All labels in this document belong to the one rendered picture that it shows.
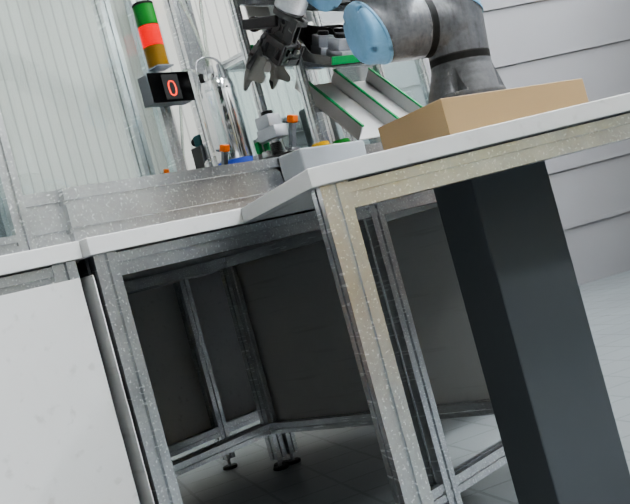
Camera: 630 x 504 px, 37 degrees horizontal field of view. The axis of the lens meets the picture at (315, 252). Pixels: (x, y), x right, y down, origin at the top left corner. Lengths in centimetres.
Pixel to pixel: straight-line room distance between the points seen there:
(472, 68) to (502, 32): 584
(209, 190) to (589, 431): 85
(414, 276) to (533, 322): 129
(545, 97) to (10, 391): 101
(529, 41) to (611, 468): 610
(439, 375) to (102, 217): 160
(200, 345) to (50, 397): 236
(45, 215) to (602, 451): 108
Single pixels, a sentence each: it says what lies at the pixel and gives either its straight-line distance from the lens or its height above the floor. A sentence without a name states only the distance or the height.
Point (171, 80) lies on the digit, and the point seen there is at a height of 122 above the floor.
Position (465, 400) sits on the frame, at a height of 18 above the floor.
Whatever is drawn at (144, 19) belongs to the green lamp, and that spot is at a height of 137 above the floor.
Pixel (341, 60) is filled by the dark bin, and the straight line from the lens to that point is 241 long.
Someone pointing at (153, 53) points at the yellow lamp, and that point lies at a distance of 225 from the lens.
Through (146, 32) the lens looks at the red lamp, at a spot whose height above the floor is 134.
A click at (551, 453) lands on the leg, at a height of 28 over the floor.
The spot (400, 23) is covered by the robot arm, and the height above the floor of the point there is 110.
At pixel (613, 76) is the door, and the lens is 805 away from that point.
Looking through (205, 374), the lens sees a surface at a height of 40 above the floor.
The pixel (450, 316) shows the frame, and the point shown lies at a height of 45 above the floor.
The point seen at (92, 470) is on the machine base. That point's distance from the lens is 156.
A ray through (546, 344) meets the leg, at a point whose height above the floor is 47.
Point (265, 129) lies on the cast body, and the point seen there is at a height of 106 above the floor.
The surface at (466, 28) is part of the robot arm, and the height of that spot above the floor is 107.
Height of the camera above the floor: 73
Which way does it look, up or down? 1 degrees up
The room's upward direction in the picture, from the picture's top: 15 degrees counter-clockwise
